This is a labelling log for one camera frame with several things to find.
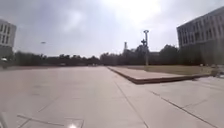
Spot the row of dark trees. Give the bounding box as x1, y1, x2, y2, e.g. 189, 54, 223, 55
0, 44, 188, 67

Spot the distant tower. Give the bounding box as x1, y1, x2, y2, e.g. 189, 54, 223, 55
123, 41, 129, 52

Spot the raised stone platform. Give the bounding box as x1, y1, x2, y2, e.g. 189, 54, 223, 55
106, 65, 214, 85

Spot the tall lamp pole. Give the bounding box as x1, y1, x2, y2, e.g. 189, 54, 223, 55
140, 29, 150, 67

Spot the grey stone slab plaza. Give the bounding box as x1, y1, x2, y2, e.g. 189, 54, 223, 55
0, 65, 224, 128

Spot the dry grass lawn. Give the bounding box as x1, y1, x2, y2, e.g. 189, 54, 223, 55
123, 64, 218, 76

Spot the thin street lamp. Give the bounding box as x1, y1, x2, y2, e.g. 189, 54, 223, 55
40, 41, 47, 57

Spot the large grey building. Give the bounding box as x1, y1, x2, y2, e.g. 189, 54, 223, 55
176, 6, 224, 66

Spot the pale multi-storey building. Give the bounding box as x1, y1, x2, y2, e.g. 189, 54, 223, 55
0, 18, 18, 58

